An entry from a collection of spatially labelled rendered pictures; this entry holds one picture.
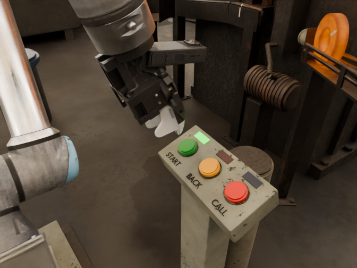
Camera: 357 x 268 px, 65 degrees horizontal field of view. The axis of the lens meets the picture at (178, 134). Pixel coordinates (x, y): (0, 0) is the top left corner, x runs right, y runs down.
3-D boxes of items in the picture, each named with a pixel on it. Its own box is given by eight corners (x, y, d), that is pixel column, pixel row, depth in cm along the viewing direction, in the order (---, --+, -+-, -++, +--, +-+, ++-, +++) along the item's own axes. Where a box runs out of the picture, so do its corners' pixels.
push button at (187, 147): (190, 140, 61) (188, 134, 60) (201, 149, 59) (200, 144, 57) (176, 150, 60) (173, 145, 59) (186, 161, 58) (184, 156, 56)
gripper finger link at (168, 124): (159, 147, 54) (141, 112, 47) (183, 129, 55) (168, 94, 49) (168, 155, 52) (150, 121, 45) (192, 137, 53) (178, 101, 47)
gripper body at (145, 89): (123, 109, 50) (88, 51, 41) (162, 83, 52) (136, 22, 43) (143, 130, 44) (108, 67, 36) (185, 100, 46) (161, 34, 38)
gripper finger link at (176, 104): (168, 117, 52) (151, 80, 46) (175, 111, 52) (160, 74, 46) (182, 128, 48) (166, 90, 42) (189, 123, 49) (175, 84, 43)
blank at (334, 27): (322, 72, 93) (312, 72, 93) (322, 26, 94) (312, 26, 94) (350, 56, 77) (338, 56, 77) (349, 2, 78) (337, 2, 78)
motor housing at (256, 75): (247, 156, 150) (265, 60, 118) (279, 181, 135) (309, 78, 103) (229, 165, 144) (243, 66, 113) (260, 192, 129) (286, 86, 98)
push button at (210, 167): (212, 159, 56) (210, 153, 55) (224, 170, 53) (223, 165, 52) (196, 170, 55) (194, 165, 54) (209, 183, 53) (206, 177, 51)
